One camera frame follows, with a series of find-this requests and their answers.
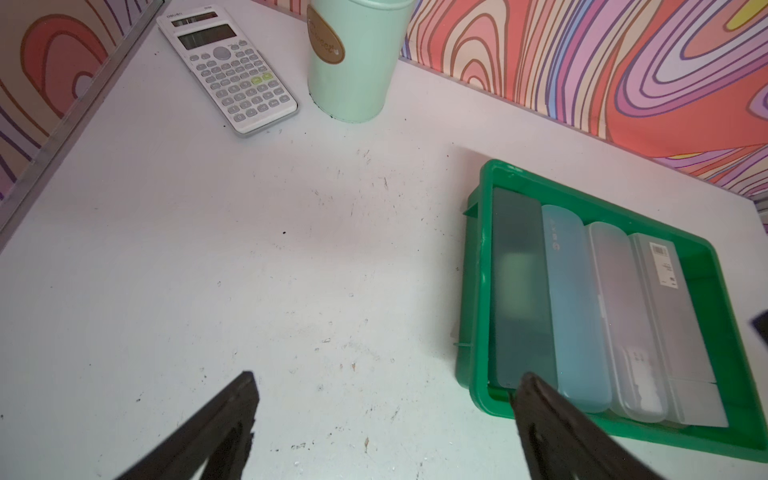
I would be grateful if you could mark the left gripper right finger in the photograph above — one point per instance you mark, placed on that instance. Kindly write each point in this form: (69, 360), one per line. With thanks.
(560, 442)

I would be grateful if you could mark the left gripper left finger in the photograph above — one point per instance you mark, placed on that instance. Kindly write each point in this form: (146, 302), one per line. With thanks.
(216, 441)

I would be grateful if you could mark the teal pencil case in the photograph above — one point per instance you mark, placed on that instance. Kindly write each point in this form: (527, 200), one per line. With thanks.
(581, 362)

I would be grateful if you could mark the clear rounded pencil case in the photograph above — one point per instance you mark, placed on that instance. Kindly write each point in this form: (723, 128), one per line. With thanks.
(633, 360)

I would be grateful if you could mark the dark green case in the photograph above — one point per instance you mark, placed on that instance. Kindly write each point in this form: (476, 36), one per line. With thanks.
(521, 331)

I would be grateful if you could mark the clear rectangular barcode pencil case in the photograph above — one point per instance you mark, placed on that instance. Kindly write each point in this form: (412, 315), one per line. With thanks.
(690, 384)

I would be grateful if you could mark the green plastic storage tray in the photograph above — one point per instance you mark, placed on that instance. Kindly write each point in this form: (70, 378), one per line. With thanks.
(746, 435)

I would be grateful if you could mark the white calculator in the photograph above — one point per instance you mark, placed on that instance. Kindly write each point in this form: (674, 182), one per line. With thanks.
(229, 67)

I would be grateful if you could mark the light green pen cup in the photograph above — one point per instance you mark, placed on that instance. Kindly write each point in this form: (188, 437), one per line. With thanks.
(354, 49)

